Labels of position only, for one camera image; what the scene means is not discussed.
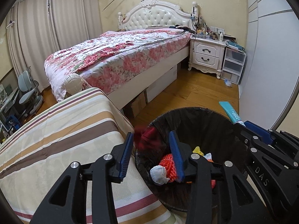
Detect beige curtains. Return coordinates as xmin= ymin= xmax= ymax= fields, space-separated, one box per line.
xmin=7 ymin=0 xmax=102 ymax=91

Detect plastic drawer unit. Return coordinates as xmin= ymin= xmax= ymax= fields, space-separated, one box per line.
xmin=221 ymin=46 xmax=246 ymax=85

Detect white nightstand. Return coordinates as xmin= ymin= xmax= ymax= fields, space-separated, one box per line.
xmin=188 ymin=36 xmax=226 ymax=79

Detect grey-green desk chair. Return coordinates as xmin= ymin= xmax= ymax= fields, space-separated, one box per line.
xmin=18 ymin=67 xmax=44 ymax=118

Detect white bed frame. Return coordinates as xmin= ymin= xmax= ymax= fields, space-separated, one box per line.
xmin=107 ymin=46 xmax=189 ymax=109

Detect teal white tube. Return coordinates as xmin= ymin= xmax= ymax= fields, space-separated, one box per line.
xmin=219 ymin=101 xmax=245 ymax=126

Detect floral bedspread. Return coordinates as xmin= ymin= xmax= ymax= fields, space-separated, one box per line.
xmin=44 ymin=28 xmax=191 ymax=102

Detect white round bed post knob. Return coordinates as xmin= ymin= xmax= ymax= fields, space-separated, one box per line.
xmin=64 ymin=73 xmax=83 ymax=95

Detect white tufted headboard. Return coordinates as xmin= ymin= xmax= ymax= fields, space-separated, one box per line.
xmin=118 ymin=0 xmax=192 ymax=31

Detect striped bed sheet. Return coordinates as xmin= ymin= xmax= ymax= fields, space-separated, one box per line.
xmin=1 ymin=88 xmax=182 ymax=223

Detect orange-red foam net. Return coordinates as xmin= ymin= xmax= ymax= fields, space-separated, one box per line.
xmin=159 ymin=154 xmax=177 ymax=183

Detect dark red satin cloth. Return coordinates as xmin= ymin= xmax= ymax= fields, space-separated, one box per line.
xmin=133 ymin=126 xmax=163 ymax=152

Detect yellow foam net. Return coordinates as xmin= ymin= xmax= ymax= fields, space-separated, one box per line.
xmin=193 ymin=146 xmax=204 ymax=156

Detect black lined trash bin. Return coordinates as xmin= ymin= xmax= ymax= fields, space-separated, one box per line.
xmin=135 ymin=107 xmax=248 ymax=213

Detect study desk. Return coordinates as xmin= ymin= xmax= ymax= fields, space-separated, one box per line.
xmin=1 ymin=88 xmax=20 ymax=131

